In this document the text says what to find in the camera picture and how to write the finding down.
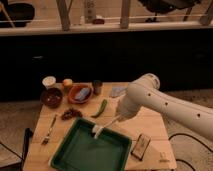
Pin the white handled dish brush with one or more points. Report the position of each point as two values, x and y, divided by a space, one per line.
97 129

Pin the metal fork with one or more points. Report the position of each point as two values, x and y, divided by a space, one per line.
47 136

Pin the brown patterned box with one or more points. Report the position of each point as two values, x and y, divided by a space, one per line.
140 147

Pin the dark brown bowl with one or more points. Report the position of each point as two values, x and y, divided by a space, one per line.
51 97

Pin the green chili pepper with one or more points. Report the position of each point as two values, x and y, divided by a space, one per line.
101 109

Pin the dark metal cup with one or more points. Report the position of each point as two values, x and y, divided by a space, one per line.
97 87

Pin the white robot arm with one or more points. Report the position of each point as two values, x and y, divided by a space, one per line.
144 92

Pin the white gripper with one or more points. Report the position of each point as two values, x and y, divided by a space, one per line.
126 109

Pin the orange fruit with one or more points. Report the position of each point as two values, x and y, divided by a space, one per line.
67 83

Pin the black chair background left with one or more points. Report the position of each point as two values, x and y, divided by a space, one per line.
20 13

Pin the green square tray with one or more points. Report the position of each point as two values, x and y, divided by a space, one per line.
79 151

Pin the blue sponge in bowl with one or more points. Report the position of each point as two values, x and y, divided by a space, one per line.
81 95

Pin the grey blue cloth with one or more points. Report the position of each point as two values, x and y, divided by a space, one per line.
117 91

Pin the orange bowl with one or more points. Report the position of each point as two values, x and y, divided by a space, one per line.
74 90

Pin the black office chair background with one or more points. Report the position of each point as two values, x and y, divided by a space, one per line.
166 6

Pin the brown dried food pile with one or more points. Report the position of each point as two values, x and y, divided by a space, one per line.
70 113

